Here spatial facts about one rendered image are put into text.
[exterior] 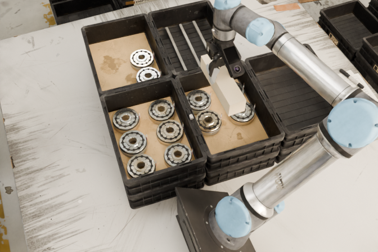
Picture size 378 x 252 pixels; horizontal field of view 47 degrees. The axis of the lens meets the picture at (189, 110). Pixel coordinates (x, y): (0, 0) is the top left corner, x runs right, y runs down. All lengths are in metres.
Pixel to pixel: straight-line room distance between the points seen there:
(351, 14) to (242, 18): 2.01
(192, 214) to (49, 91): 0.96
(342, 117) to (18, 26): 2.81
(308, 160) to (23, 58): 1.52
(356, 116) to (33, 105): 1.41
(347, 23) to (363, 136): 2.08
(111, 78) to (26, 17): 1.80
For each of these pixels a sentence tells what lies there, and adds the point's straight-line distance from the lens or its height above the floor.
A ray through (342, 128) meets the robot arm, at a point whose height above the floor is 1.38.
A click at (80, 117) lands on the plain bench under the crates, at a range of 1.93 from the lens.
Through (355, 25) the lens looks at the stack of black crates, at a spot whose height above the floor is 0.27.
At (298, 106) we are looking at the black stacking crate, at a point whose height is 0.83.
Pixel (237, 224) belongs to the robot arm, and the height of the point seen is 1.09.
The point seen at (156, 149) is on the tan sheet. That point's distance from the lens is 1.64.
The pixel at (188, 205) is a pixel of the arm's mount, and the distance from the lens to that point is 1.43.
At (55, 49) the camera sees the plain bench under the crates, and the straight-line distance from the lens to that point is 2.23.
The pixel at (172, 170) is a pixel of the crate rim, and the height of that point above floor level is 0.93.
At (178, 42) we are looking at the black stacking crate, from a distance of 1.99.
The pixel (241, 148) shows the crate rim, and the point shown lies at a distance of 1.53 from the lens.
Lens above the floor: 2.23
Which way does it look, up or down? 54 degrees down
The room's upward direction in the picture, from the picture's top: 1 degrees clockwise
